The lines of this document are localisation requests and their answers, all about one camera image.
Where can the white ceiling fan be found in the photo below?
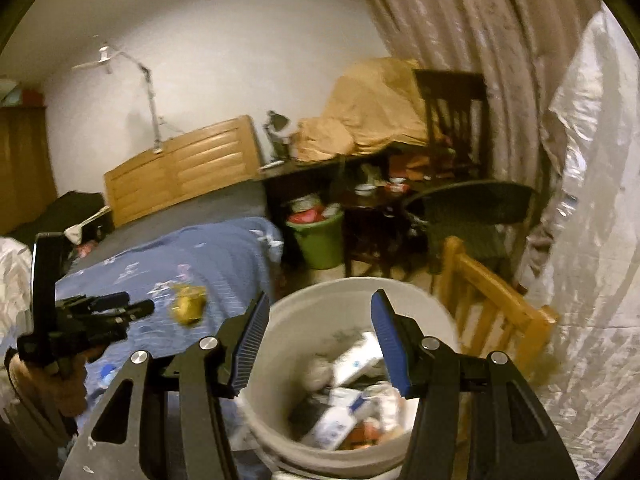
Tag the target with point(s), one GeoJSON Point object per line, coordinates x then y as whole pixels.
{"type": "Point", "coordinates": [102, 57]}

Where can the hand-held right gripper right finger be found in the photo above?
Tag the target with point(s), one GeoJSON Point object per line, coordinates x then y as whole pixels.
{"type": "Point", "coordinates": [392, 345]}

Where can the small red box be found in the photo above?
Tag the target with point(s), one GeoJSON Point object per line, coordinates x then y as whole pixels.
{"type": "Point", "coordinates": [397, 188]}

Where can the patterned curtain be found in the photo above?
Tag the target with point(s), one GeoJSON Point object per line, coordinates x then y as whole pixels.
{"type": "Point", "coordinates": [475, 25]}

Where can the dark grey bed sheet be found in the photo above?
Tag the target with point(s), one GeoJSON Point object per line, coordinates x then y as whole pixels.
{"type": "Point", "coordinates": [200, 210]}

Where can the green plastic bin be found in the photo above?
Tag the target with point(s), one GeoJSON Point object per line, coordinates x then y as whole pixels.
{"type": "Point", "coordinates": [320, 245]}

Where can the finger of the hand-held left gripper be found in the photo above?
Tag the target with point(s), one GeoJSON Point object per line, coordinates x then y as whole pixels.
{"type": "Point", "coordinates": [100, 301]}
{"type": "Point", "coordinates": [135, 309]}

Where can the person's left forearm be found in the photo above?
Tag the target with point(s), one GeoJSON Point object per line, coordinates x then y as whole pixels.
{"type": "Point", "coordinates": [45, 390]}

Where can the clear plastic cover sheet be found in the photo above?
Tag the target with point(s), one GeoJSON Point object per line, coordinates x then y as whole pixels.
{"type": "Point", "coordinates": [590, 210]}

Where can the jointed metal holder arm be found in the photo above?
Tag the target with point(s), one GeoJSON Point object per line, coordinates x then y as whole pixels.
{"type": "Point", "coordinates": [152, 105]}

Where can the black clothing pile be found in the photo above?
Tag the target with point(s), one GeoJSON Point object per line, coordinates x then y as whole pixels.
{"type": "Point", "coordinates": [55, 210]}

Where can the tan cloth pile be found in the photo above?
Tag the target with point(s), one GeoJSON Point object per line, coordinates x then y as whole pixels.
{"type": "Point", "coordinates": [370, 105]}

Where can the white crumpled blanket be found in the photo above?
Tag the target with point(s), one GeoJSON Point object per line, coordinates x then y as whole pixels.
{"type": "Point", "coordinates": [12, 285]}

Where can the gold foil packet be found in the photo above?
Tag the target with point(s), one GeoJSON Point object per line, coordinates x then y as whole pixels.
{"type": "Point", "coordinates": [189, 305]}

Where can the dark wooden desk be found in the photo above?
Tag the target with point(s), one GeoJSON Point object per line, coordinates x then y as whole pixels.
{"type": "Point", "coordinates": [300, 175]}

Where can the white bowl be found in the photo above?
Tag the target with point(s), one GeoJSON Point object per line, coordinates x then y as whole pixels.
{"type": "Point", "coordinates": [365, 189]}

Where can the dark green woven chair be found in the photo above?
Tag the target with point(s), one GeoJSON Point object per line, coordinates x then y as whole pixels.
{"type": "Point", "coordinates": [470, 205]}

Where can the black desk lamp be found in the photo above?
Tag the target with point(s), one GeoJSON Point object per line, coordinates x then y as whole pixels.
{"type": "Point", "coordinates": [275, 125]}

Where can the white plastic hanger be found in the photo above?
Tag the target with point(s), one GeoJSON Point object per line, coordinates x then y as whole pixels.
{"type": "Point", "coordinates": [82, 227]}

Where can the pink cloth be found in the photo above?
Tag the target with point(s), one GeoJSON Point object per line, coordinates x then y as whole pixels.
{"type": "Point", "coordinates": [86, 249]}

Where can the round metal tin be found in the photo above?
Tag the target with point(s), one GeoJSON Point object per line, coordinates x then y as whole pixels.
{"type": "Point", "coordinates": [304, 204]}

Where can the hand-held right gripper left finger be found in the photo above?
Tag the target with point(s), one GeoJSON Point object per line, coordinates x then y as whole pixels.
{"type": "Point", "coordinates": [250, 345]}

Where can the dark wooden chair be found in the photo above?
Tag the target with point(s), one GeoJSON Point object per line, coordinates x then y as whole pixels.
{"type": "Point", "coordinates": [450, 105]}

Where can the dark round side table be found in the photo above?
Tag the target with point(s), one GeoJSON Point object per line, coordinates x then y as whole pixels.
{"type": "Point", "coordinates": [370, 210]}

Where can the blue star-print blanket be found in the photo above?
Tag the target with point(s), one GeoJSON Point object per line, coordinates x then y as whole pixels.
{"type": "Point", "coordinates": [200, 255]}

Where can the brown wooden wardrobe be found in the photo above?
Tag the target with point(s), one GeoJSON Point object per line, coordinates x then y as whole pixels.
{"type": "Point", "coordinates": [25, 160]}

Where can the white plastic bucket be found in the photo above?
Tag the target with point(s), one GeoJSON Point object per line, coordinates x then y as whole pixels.
{"type": "Point", "coordinates": [280, 320]}

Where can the pile of discarded packaging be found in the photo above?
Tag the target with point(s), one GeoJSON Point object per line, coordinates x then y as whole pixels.
{"type": "Point", "coordinates": [350, 400]}

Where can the red items on wardrobe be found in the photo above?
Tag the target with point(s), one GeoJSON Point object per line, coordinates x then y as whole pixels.
{"type": "Point", "coordinates": [32, 97]}

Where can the light wooden chair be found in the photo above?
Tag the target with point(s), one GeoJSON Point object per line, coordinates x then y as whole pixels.
{"type": "Point", "coordinates": [500, 305]}

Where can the wooden headboard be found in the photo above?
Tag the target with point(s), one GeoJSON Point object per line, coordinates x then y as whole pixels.
{"type": "Point", "coordinates": [185, 165]}

